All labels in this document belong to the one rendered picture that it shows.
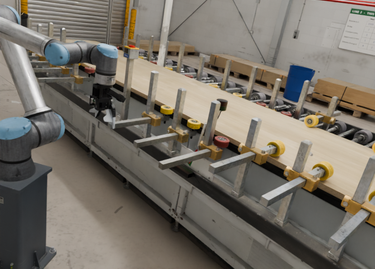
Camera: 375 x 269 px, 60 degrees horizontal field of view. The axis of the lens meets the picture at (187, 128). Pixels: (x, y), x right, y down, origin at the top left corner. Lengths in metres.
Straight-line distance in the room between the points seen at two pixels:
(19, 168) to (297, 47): 8.15
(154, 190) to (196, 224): 0.47
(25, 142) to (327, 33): 7.99
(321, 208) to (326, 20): 7.55
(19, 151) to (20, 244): 0.49
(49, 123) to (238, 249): 1.31
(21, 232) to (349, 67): 7.92
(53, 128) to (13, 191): 0.37
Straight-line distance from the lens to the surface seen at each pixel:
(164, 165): 1.45
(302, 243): 1.50
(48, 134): 1.81
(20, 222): 1.86
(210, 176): 1.71
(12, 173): 1.77
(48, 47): 1.45
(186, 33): 11.40
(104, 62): 1.46
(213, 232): 2.20
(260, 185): 1.81
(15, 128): 1.70
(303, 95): 2.57
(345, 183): 1.67
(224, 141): 1.69
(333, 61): 8.82
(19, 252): 1.98
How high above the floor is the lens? 1.53
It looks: 21 degrees down
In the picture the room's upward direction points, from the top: 11 degrees clockwise
